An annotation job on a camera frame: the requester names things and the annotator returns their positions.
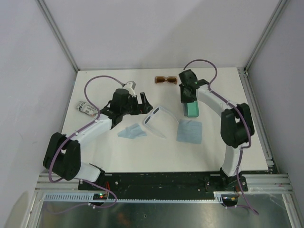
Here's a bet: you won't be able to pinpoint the aluminium frame rail front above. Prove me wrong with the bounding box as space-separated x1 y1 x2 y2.
35 172 293 193

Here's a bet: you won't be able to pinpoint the brown sunglasses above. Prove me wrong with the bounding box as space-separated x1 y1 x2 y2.
155 76 178 85

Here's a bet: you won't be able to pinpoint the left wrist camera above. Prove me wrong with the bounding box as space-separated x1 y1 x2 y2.
123 81 136 97

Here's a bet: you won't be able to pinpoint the white frame sunglasses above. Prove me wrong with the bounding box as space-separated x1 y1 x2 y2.
143 105 179 139

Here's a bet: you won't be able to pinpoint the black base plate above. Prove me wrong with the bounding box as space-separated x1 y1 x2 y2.
78 171 248 200

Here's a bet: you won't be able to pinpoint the white cable duct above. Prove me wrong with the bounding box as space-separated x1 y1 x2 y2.
42 192 225 204

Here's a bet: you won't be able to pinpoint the blue glasses case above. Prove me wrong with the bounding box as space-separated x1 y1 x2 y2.
183 101 200 118

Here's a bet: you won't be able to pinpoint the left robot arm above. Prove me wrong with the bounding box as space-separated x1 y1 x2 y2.
43 88 153 190

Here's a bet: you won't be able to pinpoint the right aluminium corner post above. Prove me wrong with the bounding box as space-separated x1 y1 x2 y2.
243 0 290 72

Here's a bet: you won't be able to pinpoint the crumpled blue cleaning cloth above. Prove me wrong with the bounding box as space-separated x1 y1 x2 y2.
117 123 147 139

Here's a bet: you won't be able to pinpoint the blue cleaning cloth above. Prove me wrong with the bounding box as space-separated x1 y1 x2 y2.
176 119 202 144
117 123 147 139

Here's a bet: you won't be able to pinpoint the aluminium corner post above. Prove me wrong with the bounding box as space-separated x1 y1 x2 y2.
35 0 79 73
243 0 290 72

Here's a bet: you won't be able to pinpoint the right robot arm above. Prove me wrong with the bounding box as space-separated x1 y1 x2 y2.
179 69 255 190

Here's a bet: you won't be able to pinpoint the left aluminium corner post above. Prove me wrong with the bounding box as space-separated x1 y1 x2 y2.
35 0 79 73

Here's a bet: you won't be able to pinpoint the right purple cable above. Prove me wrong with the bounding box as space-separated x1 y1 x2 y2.
184 59 259 216

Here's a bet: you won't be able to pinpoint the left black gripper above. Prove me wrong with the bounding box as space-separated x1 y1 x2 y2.
121 93 152 116

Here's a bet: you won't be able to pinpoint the newspaper print pouch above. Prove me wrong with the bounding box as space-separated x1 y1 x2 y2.
76 101 99 118

